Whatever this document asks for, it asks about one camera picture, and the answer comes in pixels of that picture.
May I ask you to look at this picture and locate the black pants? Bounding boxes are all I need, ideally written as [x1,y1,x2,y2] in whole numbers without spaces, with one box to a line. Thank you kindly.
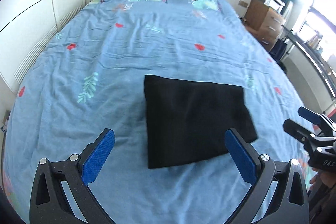
[144,75,257,169]

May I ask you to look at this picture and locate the right hand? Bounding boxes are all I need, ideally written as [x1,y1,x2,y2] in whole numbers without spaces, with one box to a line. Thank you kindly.
[309,168,335,213]

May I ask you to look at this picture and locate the glass desk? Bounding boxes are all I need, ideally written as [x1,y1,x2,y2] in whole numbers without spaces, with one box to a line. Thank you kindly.
[282,25,335,98]

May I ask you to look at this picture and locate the wooden chest of drawers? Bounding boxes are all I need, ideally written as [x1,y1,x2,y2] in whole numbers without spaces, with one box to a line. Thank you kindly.
[243,0,285,52]

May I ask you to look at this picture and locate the white wardrobe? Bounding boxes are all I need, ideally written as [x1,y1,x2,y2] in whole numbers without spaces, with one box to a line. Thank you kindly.
[1,0,84,92]

